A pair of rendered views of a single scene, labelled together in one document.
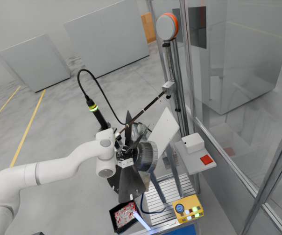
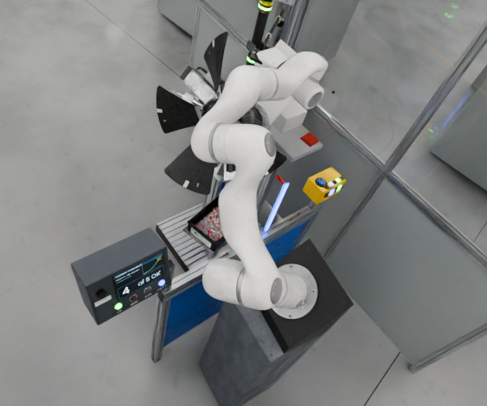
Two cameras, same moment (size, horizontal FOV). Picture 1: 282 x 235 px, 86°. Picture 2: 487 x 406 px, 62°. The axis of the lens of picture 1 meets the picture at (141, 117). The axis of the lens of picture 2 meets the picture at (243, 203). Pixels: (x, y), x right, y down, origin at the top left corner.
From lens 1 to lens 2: 126 cm
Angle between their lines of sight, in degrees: 40
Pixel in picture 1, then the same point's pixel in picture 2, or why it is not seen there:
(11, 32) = not seen: outside the picture
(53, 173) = (286, 84)
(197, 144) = (299, 115)
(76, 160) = (307, 71)
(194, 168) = (297, 151)
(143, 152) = (251, 114)
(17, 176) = (266, 76)
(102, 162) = (315, 84)
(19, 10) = not seen: outside the picture
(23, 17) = not seen: outside the picture
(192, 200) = (331, 172)
